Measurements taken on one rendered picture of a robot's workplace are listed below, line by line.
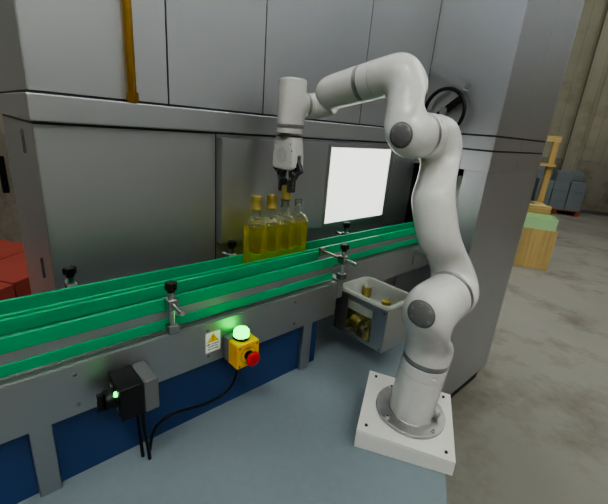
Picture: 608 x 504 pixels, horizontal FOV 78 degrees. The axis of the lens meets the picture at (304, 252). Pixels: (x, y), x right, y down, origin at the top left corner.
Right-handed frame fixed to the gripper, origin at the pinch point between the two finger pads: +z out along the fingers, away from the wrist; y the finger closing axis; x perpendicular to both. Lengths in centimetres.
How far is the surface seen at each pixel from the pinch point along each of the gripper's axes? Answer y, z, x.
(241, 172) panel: -12.0, -2.7, -9.4
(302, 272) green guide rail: 13.8, 24.9, -3.4
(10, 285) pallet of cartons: -180, 87, -62
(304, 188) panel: -11.6, 3.9, 19.1
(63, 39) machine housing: -16, -33, -55
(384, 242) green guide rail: 5, 26, 54
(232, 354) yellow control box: 20, 40, -33
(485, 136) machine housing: 19, -20, 98
